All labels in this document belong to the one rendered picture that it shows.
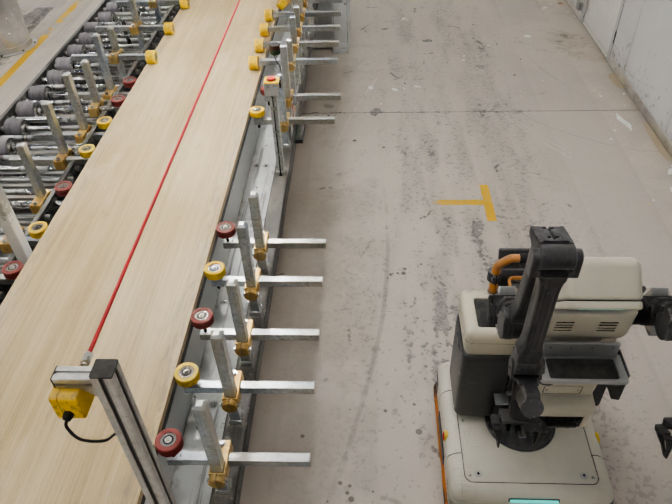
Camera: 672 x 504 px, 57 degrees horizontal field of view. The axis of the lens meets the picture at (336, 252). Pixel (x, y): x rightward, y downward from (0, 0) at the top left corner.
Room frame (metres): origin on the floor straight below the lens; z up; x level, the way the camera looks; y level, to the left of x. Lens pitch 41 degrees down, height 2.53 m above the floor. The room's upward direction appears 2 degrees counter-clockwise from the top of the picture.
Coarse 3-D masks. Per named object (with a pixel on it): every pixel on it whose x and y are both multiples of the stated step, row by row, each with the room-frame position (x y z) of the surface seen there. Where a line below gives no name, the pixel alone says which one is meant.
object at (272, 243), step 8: (224, 240) 2.04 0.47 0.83; (232, 240) 2.03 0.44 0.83; (272, 240) 2.03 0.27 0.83; (280, 240) 2.03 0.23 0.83; (288, 240) 2.02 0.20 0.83; (296, 240) 2.02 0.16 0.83; (304, 240) 2.02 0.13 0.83; (312, 240) 2.02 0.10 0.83; (320, 240) 2.01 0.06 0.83; (224, 248) 2.02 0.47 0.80; (232, 248) 2.02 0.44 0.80
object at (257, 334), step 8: (208, 328) 1.55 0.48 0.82; (216, 328) 1.55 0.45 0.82; (224, 328) 1.55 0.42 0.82; (200, 336) 1.52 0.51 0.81; (208, 336) 1.52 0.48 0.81; (232, 336) 1.52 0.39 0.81; (256, 336) 1.51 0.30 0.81; (264, 336) 1.51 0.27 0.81; (272, 336) 1.51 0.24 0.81; (280, 336) 1.51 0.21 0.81; (288, 336) 1.50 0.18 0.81; (296, 336) 1.50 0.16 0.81; (304, 336) 1.50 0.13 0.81; (312, 336) 1.50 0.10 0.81
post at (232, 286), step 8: (232, 280) 1.49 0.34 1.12; (232, 288) 1.47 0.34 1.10; (232, 296) 1.47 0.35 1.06; (240, 296) 1.50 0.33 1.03; (232, 304) 1.47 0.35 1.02; (240, 304) 1.48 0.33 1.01; (232, 312) 1.47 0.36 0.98; (240, 312) 1.47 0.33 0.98; (240, 320) 1.47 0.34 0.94; (240, 328) 1.47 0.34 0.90; (240, 336) 1.47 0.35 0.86; (248, 360) 1.47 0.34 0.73
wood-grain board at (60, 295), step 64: (192, 0) 4.75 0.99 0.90; (256, 0) 4.70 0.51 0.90; (192, 64) 3.64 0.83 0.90; (128, 128) 2.90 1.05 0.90; (192, 128) 2.87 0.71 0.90; (128, 192) 2.32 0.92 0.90; (192, 192) 2.30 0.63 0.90; (64, 256) 1.90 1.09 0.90; (192, 256) 1.86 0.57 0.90; (0, 320) 1.56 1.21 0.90; (64, 320) 1.55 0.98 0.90; (128, 320) 1.53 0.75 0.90; (0, 384) 1.27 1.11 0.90; (128, 384) 1.25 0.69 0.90; (0, 448) 1.04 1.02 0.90; (64, 448) 1.03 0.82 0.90
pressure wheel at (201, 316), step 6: (192, 312) 1.55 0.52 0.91; (198, 312) 1.55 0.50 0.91; (204, 312) 1.55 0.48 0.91; (210, 312) 1.55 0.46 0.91; (192, 318) 1.52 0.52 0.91; (198, 318) 1.52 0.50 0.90; (204, 318) 1.52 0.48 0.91; (210, 318) 1.52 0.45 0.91; (192, 324) 1.52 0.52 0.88; (198, 324) 1.50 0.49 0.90; (204, 324) 1.50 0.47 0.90; (210, 324) 1.51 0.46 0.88; (204, 330) 1.53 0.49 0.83
